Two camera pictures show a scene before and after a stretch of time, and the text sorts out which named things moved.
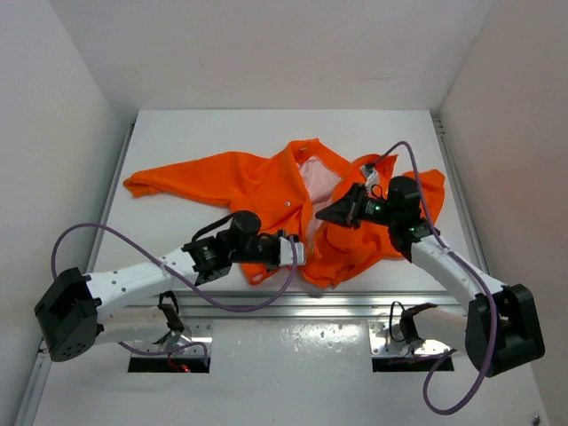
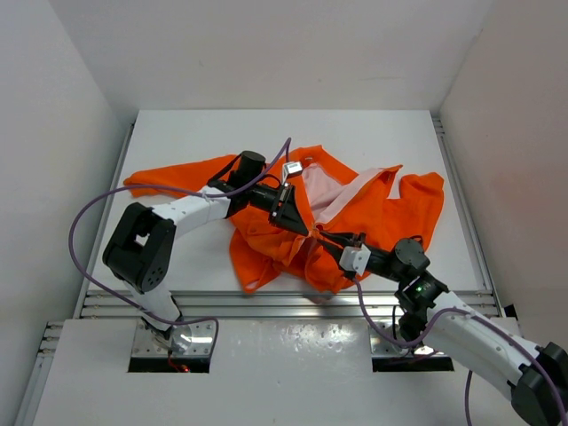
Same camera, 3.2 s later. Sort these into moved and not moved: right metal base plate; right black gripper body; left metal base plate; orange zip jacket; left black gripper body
Moved: right black gripper body; left black gripper body; orange zip jacket
Not moved: right metal base plate; left metal base plate
